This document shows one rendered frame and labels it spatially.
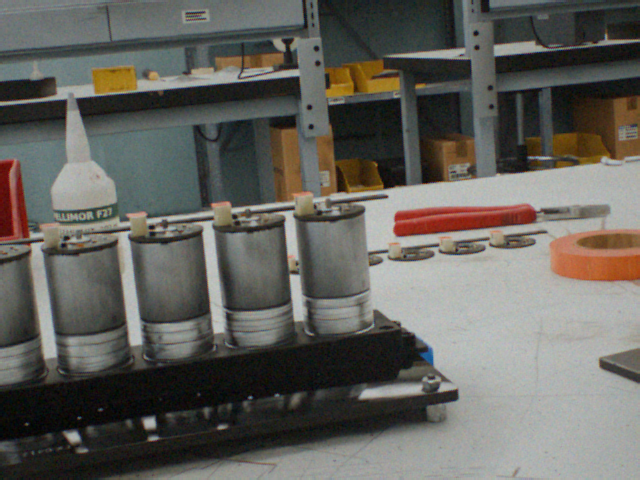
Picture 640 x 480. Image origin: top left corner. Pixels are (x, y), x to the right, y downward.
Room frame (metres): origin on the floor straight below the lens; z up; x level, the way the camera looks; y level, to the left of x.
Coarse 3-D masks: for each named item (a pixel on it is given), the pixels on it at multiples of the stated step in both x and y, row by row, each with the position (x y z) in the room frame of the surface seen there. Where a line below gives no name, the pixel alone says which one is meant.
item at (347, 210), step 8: (344, 208) 0.37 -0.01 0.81; (352, 208) 0.37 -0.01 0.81; (360, 208) 0.37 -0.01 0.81; (296, 216) 0.36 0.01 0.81; (304, 216) 0.36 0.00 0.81; (312, 216) 0.36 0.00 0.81; (320, 216) 0.36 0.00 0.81; (328, 216) 0.36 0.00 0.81; (336, 216) 0.36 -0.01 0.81; (344, 216) 0.36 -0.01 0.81; (352, 216) 0.36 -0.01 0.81
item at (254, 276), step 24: (216, 240) 0.36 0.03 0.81; (240, 240) 0.35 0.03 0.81; (264, 240) 0.35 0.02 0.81; (240, 264) 0.35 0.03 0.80; (264, 264) 0.35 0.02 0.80; (288, 264) 0.36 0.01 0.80; (240, 288) 0.35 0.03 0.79; (264, 288) 0.35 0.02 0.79; (288, 288) 0.36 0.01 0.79; (240, 312) 0.35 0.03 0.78; (264, 312) 0.35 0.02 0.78; (288, 312) 0.36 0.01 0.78; (240, 336) 0.35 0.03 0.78; (264, 336) 0.35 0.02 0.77; (288, 336) 0.36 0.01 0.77
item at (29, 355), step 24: (0, 264) 0.34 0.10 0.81; (24, 264) 0.34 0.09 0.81; (0, 288) 0.33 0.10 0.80; (24, 288) 0.34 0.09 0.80; (0, 312) 0.33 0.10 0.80; (24, 312) 0.34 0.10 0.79; (0, 336) 0.33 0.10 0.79; (24, 336) 0.34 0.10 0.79; (0, 360) 0.33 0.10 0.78; (24, 360) 0.34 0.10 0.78; (0, 384) 0.33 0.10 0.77
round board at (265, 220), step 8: (232, 216) 0.37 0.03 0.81; (240, 216) 0.37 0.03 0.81; (256, 216) 0.37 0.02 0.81; (264, 216) 0.37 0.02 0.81; (272, 216) 0.36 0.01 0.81; (280, 216) 0.37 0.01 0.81; (216, 224) 0.36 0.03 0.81; (232, 224) 0.36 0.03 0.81; (240, 224) 0.36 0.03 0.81; (248, 224) 0.36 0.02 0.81; (264, 224) 0.35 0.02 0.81; (272, 224) 0.35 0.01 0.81; (280, 224) 0.36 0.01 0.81
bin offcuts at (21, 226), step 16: (16, 160) 0.66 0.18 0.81; (0, 176) 0.67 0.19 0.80; (16, 176) 0.61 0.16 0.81; (0, 192) 0.67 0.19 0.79; (16, 192) 0.59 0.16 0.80; (0, 208) 0.67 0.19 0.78; (16, 208) 0.58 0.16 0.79; (0, 224) 0.66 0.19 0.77; (16, 224) 0.57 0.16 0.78; (0, 240) 0.55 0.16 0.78
